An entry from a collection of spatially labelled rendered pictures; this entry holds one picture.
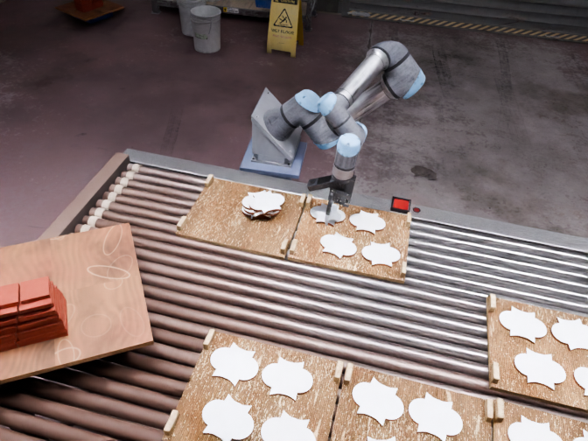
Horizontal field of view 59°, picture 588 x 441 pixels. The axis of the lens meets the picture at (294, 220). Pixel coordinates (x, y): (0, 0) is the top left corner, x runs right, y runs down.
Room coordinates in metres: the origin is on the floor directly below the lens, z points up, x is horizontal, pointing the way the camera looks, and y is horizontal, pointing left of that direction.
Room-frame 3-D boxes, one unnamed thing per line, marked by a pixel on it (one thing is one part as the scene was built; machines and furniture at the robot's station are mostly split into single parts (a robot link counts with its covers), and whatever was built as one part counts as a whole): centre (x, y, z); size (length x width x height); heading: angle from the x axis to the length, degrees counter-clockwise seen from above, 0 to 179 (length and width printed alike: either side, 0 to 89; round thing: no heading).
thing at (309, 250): (1.40, -0.22, 0.93); 0.41 x 0.35 x 0.02; 80
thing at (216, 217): (1.48, 0.19, 0.93); 0.41 x 0.35 x 0.02; 78
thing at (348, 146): (1.50, -0.17, 1.24); 0.09 x 0.08 x 0.11; 163
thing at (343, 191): (1.50, -0.16, 1.08); 0.09 x 0.08 x 0.12; 79
